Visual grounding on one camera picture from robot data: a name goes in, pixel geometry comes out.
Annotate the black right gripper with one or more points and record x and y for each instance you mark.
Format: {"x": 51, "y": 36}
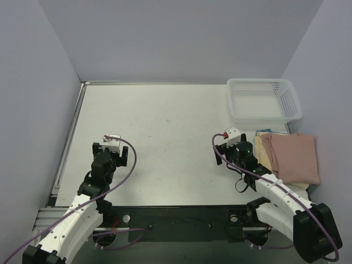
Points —
{"x": 224, "y": 150}

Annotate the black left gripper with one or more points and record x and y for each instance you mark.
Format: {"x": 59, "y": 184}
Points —
{"x": 124, "y": 155}

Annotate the pink graphic t shirt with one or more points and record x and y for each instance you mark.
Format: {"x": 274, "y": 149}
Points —
{"x": 294, "y": 159}

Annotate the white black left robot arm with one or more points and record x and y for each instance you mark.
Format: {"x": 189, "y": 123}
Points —
{"x": 88, "y": 210}

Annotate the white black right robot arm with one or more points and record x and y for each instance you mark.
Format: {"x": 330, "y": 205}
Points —
{"x": 311, "y": 227}

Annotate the folded cream t shirt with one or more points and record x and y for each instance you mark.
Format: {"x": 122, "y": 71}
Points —
{"x": 262, "y": 154}

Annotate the folded light blue cloth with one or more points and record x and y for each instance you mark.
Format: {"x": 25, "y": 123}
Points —
{"x": 263, "y": 131}

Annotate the white perforated plastic basket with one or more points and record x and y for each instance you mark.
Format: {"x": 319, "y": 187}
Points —
{"x": 263, "y": 101}

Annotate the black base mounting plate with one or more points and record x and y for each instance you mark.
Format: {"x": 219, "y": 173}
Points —
{"x": 186, "y": 223}

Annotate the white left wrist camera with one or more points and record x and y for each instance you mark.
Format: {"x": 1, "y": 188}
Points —
{"x": 111, "y": 143}

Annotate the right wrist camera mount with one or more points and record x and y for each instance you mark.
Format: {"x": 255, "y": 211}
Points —
{"x": 232, "y": 136}

